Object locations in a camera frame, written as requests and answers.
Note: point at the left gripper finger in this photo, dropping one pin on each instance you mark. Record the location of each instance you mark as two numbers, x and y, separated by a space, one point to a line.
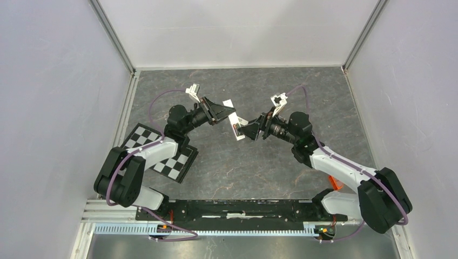
216 103
223 114

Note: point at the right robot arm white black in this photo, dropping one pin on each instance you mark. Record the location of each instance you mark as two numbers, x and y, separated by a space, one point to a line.
379 198

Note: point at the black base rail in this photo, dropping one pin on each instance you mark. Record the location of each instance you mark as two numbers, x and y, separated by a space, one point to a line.
245 214

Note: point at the white black remote control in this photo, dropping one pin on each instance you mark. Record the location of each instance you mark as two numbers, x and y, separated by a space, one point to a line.
234 121

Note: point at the white toothed cable duct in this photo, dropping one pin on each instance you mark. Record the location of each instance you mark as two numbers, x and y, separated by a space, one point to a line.
155 229

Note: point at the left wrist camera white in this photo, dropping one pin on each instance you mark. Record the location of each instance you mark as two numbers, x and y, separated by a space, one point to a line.
192 92

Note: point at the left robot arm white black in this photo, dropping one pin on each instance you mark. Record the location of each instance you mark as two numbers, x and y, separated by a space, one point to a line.
121 175

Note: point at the orange translucent semicircle block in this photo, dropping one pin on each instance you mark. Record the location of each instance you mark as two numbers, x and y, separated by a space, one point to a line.
336 184

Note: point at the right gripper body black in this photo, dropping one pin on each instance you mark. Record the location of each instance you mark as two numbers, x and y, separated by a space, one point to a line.
266 120

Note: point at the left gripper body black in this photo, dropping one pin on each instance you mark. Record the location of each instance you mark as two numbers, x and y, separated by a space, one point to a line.
207 111

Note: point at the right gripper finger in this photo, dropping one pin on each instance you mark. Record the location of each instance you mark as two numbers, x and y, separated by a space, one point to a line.
251 131
253 124

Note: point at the black white checkerboard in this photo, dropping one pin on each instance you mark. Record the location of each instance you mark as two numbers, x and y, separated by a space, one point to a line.
174 168

